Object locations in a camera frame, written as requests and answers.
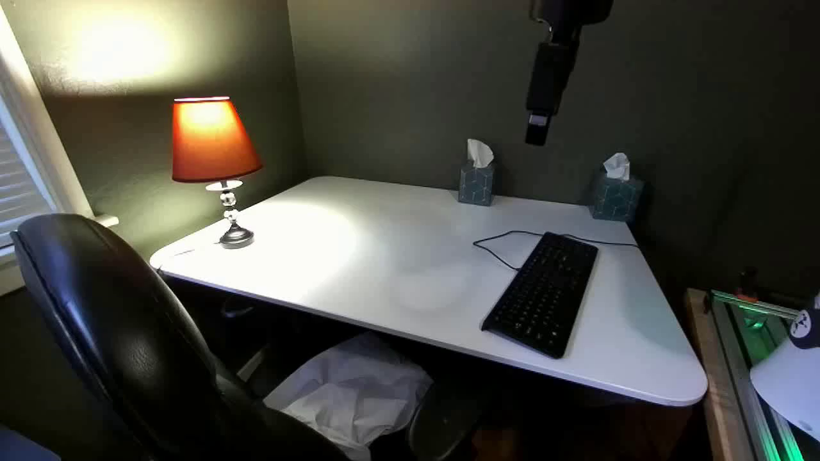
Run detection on blue tissue box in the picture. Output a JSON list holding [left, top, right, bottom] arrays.
[[586, 150, 646, 226], [456, 136, 499, 209]]

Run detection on wooden robot stand board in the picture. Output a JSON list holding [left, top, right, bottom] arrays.
[[681, 283, 759, 461]]

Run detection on white window frame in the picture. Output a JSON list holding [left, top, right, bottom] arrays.
[[0, 7, 119, 296]]

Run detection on green device at right edge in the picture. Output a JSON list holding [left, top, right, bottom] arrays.
[[706, 286, 806, 461]]

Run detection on white plastic bag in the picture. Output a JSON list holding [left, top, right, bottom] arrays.
[[260, 331, 435, 461]]

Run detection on black computer keyboard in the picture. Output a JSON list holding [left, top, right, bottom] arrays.
[[478, 231, 602, 360]]

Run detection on white window blinds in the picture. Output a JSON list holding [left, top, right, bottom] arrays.
[[0, 88, 57, 254]]

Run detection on orange shade table lamp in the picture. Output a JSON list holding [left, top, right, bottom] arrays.
[[168, 93, 267, 250]]

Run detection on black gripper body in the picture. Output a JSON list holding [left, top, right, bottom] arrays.
[[524, 23, 584, 121]]

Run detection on black keyboard cable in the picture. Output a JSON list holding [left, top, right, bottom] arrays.
[[470, 226, 640, 274]]

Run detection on black leather office chair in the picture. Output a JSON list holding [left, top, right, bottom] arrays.
[[7, 213, 346, 461]]

